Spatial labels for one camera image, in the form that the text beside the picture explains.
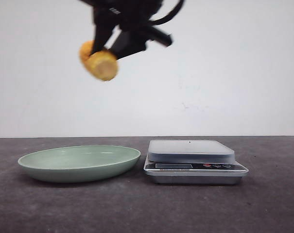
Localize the silver digital kitchen scale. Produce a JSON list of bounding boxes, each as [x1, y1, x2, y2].
[[144, 140, 249, 185]]

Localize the green oval plate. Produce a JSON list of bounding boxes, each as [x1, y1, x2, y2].
[[17, 145, 141, 183]]

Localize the yellow corn cob piece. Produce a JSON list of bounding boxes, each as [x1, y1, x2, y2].
[[79, 40, 119, 81]]

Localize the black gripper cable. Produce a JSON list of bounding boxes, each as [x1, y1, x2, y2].
[[149, 0, 186, 25]]

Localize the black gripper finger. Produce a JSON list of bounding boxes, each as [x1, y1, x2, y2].
[[91, 7, 120, 53], [108, 31, 147, 60]]

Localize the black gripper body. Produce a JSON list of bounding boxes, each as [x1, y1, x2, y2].
[[83, 0, 173, 46]]

